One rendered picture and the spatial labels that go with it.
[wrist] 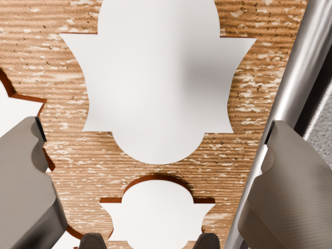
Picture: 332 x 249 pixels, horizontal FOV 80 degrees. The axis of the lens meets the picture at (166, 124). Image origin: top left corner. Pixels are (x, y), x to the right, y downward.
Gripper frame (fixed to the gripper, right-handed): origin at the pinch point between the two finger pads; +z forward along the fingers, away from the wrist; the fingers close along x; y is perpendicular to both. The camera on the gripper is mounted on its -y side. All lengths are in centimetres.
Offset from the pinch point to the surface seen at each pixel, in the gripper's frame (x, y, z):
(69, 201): -10.0, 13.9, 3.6
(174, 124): 1.3, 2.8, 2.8
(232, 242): 11.5, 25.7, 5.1
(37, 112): -9.5, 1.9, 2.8
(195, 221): 4.5, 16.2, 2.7
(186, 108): 2.2, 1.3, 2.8
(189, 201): 3.4, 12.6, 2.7
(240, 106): 6.8, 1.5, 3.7
